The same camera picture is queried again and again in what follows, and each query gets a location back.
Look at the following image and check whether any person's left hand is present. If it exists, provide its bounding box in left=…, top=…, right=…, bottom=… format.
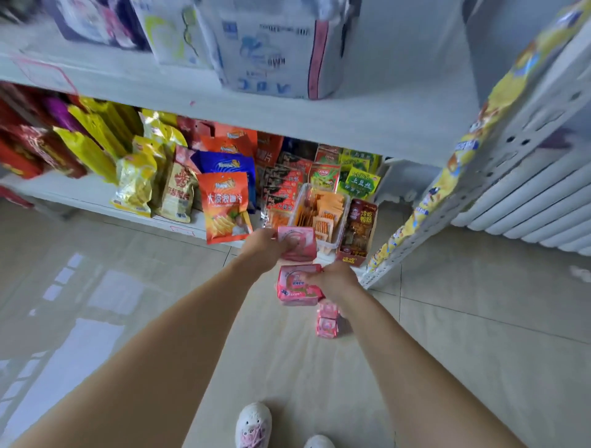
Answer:
left=239, top=227, right=301, bottom=274

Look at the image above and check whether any person's right hand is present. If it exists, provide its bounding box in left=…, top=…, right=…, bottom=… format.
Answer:
left=302, top=260, right=364, bottom=308

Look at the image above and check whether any orange chip bag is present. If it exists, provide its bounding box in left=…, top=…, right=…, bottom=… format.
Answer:
left=197, top=171, right=254, bottom=246

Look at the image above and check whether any row of red strip packets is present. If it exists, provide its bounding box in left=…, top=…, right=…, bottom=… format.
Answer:
left=256, top=134, right=315, bottom=230

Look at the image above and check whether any white metal shelf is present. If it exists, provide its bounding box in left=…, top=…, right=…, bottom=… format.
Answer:
left=0, top=0, right=481, bottom=278

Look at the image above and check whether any person's right forearm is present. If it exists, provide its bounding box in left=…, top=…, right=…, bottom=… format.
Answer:
left=337, top=286, right=527, bottom=448

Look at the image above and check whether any person's left forearm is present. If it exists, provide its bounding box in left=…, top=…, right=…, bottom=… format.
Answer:
left=11, top=258, right=278, bottom=448

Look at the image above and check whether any person's left shoe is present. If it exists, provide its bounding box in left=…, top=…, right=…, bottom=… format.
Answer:
left=235, top=401, right=273, bottom=448

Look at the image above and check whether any brown snack box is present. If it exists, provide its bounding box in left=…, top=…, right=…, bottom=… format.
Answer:
left=336, top=198, right=379, bottom=268

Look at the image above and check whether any clear box of orange sachets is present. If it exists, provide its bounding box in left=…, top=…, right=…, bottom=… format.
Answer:
left=288, top=183, right=352, bottom=255

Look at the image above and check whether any green red snack packet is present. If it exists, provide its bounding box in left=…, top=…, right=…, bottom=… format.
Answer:
left=307, top=143, right=344, bottom=193

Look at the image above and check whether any beige snack bag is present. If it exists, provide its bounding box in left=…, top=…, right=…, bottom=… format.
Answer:
left=156, top=145, right=200, bottom=224

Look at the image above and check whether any orange red snack bag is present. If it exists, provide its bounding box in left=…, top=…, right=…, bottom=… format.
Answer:
left=198, top=123, right=259, bottom=158

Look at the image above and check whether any yellow chip bag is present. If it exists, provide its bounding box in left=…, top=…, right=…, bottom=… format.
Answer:
left=110, top=108, right=188, bottom=218

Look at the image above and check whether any plain yellow snack bag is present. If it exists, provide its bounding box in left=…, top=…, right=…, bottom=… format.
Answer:
left=53, top=97, right=144, bottom=185

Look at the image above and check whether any white radiator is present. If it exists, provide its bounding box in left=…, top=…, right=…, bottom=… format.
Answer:
left=450, top=129, right=591, bottom=257

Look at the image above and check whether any white perforated rack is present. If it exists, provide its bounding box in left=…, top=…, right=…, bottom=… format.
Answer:
left=360, top=14, right=591, bottom=289

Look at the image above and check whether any pile of red bags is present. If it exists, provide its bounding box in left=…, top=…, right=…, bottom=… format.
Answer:
left=0, top=82, right=89, bottom=209

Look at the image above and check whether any purple cloth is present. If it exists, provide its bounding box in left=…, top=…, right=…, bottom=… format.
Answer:
left=537, top=127, right=578, bottom=151

